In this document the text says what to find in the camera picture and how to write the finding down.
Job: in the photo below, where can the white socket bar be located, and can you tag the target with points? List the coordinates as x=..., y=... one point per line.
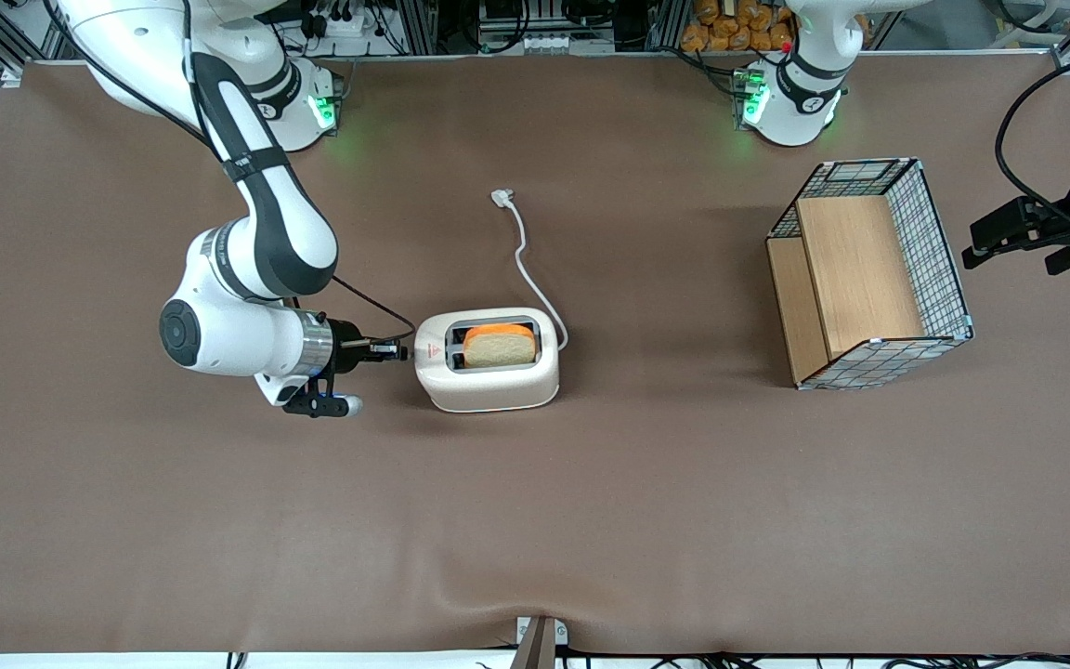
x=544, y=43

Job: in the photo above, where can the white two-slot toaster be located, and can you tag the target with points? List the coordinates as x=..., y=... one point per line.
x=489, y=390

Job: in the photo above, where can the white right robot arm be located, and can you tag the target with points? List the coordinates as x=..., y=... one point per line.
x=219, y=334

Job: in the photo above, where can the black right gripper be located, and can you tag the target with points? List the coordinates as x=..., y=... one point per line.
x=345, y=345

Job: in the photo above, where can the bag of orange buns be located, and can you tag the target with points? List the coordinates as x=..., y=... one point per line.
x=730, y=32

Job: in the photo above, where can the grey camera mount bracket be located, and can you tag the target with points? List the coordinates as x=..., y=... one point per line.
x=540, y=650

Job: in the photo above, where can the bread slice in toaster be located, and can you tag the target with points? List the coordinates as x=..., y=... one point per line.
x=498, y=348

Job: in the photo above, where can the aluminium frame post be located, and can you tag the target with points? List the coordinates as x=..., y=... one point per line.
x=414, y=28
x=663, y=23

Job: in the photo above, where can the white power strip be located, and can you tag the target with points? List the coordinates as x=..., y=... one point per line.
x=349, y=25

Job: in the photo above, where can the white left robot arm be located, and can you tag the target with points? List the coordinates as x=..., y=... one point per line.
x=800, y=93

